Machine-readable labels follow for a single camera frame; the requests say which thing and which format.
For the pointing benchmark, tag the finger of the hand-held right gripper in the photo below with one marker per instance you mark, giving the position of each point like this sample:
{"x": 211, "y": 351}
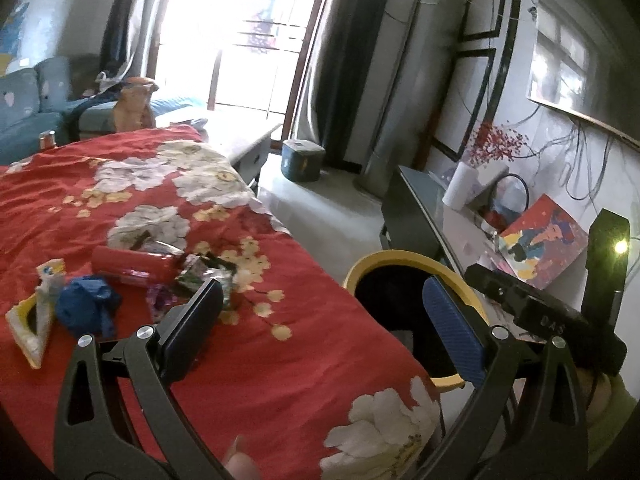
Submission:
{"x": 492, "y": 285}

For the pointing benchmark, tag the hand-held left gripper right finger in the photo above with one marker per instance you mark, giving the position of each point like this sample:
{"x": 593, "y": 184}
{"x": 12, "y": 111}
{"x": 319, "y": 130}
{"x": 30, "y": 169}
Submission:
{"x": 452, "y": 332}

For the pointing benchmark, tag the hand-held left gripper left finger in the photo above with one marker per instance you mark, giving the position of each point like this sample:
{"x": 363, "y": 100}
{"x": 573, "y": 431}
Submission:
{"x": 192, "y": 332}

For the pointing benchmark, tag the purple clear wrapper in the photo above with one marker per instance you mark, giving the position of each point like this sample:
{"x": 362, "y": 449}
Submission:
{"x": 160, "y": 302}

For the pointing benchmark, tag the yellow round trash bin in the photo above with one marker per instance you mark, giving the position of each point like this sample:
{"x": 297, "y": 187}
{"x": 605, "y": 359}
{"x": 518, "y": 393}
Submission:
{"x": 385, "y": 300}

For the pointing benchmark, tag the red plastic tube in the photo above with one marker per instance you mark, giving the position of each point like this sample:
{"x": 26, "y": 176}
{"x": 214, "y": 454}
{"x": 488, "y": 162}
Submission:
{"x": 125, "y": 262}

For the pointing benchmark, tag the blue glove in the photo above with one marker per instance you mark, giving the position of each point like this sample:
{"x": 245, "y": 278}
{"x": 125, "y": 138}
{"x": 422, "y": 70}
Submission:
{"x": 87, "y": 305}

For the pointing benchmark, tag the torn yellow white packet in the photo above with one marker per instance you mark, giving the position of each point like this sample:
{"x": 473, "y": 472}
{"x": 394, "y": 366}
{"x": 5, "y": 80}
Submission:
{"x": 47, "y": 280}

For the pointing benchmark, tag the person's right forearm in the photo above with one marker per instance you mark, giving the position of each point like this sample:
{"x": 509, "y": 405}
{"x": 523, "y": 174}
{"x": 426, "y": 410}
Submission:
{"x": 620, "y": 420}

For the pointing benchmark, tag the person's left hand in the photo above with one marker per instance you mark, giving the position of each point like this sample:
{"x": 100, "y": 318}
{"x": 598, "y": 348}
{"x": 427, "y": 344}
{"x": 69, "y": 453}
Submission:
{"x": 242, "y": 467}

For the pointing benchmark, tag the colourful portrait painting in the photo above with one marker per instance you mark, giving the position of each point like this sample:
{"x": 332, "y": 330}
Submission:
{"x": 545, "y": 240}

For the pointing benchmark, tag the white paper roll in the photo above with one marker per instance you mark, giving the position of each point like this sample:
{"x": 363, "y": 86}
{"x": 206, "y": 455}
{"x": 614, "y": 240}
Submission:
{"x": 460, "y": 187}

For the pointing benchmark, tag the small pale canvas painting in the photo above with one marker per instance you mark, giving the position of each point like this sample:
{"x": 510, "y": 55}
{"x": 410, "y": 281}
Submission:
{"x": 492, "y": 180}

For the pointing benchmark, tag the glass topped television cabinet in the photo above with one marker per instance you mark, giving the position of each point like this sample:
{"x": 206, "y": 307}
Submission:
{"x": 415, "y": 200}

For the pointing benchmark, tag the red floral blanket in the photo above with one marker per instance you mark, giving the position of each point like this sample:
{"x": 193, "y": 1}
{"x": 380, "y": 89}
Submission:
{"x": 310, "y": 340}

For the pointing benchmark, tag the grey tower air conditioner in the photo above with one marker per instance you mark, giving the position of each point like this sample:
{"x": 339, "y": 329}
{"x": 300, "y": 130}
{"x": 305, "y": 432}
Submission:
{"x": 400, "y": 110}

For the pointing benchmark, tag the grey wooden coffee table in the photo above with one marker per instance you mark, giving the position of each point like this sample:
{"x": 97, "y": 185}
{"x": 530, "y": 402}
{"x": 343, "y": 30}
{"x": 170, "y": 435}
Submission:
{"x": 240, "y": 135}

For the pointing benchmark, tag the blue square stool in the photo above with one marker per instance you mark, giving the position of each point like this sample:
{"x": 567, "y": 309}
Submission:
{"x": 302, "y": 160}

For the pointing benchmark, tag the white folded paper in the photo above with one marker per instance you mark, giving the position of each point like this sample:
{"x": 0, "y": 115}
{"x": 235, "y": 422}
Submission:
{"x": 190, "y": 122}

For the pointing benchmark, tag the orange plush toy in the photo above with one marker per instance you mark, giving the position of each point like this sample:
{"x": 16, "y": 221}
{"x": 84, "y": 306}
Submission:
{"x": 132, "y": 107}

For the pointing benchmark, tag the dark grey curtain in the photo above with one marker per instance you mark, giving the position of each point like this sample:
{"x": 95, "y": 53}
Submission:
{"x": 130, "y": 25}
{"x": 340, "y": 85}

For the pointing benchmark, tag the brown framed glass door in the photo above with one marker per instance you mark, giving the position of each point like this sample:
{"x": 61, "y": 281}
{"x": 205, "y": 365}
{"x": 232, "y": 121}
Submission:
{"x": 240, "y": 60}

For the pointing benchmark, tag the blue floral sofa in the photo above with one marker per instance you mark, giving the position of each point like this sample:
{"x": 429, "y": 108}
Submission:
{"x": 25, "y": 105}

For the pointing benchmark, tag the country map poster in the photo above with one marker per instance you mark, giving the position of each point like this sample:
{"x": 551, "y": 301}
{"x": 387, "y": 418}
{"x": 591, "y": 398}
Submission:
{"x": 12, "y": 40}

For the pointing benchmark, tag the wall mounted television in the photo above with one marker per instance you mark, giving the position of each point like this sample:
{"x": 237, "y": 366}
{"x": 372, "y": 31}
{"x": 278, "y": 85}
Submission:
{"x": 585, "y": 60}

